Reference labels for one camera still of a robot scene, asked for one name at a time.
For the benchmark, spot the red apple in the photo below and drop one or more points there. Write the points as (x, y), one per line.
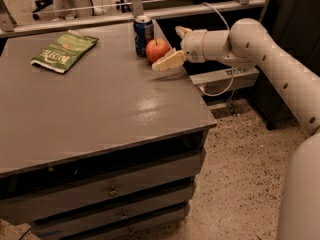
(156, 49)

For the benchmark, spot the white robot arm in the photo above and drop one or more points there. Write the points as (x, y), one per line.
(247, 44)

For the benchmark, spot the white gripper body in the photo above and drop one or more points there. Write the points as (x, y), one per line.
(193, 46)

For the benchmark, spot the grey drawer cabinet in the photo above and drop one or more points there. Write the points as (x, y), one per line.
(108, 113)

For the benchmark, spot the top grey drawer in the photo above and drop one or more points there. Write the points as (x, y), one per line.
(101, 188)

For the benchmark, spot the bottom grey drawer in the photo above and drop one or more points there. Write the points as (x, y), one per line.
(139, 223)

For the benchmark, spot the blue pepsi can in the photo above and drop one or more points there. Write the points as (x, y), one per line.
(144, 33)

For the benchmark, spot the green kettle chips bag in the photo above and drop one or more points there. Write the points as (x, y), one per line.
(62, 54)

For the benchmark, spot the grey drawer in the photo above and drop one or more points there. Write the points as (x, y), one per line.
(139, 223)
(101, 188)
(115, 210)

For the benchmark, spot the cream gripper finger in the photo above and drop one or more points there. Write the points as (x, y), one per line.
(182, 31)
(172, 59)

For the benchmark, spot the grey metal frame rail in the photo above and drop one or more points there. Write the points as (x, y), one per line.
(21, 18)

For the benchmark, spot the middle grey drawer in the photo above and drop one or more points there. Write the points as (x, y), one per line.
(115, 210)

